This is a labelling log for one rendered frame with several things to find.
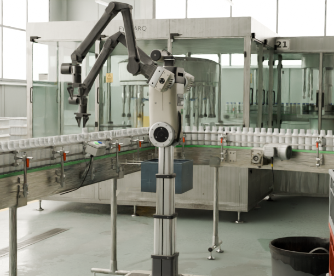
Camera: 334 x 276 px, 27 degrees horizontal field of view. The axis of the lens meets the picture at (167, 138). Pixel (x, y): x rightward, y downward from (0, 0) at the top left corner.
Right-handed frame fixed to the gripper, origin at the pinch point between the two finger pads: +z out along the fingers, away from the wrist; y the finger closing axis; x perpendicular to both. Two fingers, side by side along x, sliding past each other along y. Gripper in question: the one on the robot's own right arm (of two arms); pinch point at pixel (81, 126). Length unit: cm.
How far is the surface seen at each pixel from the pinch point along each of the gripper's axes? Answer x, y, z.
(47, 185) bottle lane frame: 67, -10, 32
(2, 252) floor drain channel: -118, 123, 130
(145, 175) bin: -38, -36, 34
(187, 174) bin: -53, -63, 32
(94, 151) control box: 26.1, -21.5, 13.5
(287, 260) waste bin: 84, -155, 51
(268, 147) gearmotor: -135, -108, 12
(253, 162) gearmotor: -143, -96, 27
